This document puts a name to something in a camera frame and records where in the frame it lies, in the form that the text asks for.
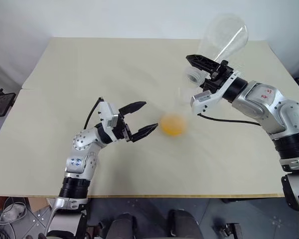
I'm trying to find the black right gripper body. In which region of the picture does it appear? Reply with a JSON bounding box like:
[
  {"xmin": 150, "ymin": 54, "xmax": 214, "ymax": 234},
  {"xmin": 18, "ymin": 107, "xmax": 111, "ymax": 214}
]
[{"xmin": 202, "ymin": 60, "xmax": 235, "ymax": 94}]

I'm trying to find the black metal stand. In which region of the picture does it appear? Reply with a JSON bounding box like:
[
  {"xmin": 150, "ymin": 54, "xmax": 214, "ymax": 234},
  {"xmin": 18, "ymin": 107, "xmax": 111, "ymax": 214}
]
[{"xmin": 0, "ymin": 84, "xmax": 16, "ymax": 118}]

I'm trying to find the white cable bundle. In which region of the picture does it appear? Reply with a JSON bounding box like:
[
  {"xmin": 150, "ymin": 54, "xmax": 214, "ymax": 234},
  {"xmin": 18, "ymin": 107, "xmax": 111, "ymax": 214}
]
[{"xmin": 0, "ymin": 196, "xmax": 28, "ymax": 226}]

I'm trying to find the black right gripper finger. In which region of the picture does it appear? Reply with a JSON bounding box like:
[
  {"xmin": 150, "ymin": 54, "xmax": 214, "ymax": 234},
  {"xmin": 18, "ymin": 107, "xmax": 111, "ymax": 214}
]
[{"xmin": 185, "ymin": 54, "xmax": 219, "ymax": 74}]

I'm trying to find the clear cup with orange liquid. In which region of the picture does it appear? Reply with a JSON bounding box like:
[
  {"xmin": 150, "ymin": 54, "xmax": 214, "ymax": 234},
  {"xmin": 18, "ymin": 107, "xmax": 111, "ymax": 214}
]
[{"xmin": 158, "ymin": 87, "xmax": 191, "ymax": 137}]

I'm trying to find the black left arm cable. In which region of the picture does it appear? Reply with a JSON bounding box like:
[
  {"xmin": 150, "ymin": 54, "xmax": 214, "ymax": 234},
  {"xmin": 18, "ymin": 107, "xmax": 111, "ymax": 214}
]
[{"xmin": 83, "ymin": 97, "xmax": 104, "ymax": 130}]

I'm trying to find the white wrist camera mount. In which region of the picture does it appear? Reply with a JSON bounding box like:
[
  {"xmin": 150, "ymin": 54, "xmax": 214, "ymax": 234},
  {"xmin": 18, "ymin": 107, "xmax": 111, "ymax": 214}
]
[
  {"xmin": 98, "ymin": 101, "xmax": 121, "ymax": 130},
  {"xmin": 190, "ymin": 70, "xmax": 241, "ymax": 116}
]

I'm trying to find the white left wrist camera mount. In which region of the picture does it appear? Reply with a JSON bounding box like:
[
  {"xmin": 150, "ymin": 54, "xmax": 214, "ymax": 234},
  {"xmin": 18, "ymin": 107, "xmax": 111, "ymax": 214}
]
[{"xmin": 98, "ymin": 101, "xmax": 121, "ymax": 130}]

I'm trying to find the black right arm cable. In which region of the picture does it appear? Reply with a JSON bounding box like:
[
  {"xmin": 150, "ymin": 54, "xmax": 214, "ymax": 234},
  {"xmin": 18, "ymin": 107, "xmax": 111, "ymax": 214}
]
[{"xmin": 196, "ymin": 113, "xmax": 262, "ymax": 126}]

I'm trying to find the large clear plastic bottle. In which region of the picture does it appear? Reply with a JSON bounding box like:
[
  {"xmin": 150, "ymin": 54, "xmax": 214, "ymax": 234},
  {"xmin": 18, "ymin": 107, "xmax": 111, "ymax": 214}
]
[{"xmin": 183, "ymin": 12, "xmax": 250, "ymax": 88}]

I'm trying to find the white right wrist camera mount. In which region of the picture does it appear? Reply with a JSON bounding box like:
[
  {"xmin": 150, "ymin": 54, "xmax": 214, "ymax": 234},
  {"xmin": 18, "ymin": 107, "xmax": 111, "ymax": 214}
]
[{"xmin": 190, "ymin": 70, "xmax": 241, "ymax": 116}]

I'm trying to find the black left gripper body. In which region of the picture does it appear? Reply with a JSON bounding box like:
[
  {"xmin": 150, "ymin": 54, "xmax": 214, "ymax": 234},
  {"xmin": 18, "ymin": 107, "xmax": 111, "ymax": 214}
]
[{"xmin": 112, "ymin": 114, "xmax": 134, "ymax": 143}]

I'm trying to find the dark rounded shape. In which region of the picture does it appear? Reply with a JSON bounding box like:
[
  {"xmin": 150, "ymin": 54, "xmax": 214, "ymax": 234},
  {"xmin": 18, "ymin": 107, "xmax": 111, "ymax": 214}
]
[
  {"xmin": 111, "ymin": 212, "xmax": 138, "ymax": 239},
  {"xmin": 166, "ymin": 209, "xmax": 203, "ymax": 239}
]

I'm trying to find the brown cardboard box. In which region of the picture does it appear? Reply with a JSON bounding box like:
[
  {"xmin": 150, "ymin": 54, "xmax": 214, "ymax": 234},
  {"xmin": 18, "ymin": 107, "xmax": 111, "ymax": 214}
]
[{"xmin": 26, "ymin": 197, "xmax": 50, "ymax": 213}]

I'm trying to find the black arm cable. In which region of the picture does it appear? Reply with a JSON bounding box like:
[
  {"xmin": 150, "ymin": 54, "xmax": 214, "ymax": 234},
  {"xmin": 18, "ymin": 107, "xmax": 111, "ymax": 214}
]
[
  {"xmin": 83, "ymin": 97, "xmax": 104, "ymax": 130},
  {"xmin": 196, "ymin": 113, "xmax": 262, "ymax": 126}
]

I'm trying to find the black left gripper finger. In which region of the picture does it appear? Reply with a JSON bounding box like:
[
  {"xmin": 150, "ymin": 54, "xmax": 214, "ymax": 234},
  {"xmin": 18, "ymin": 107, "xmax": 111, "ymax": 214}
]
[
  {"xmin": 132, "ymin": 122, "xmax": 159, "ymax": 143},
  {"xmin": 118, "ymin": 101, "xmax": 148, "ymax": 118}
]

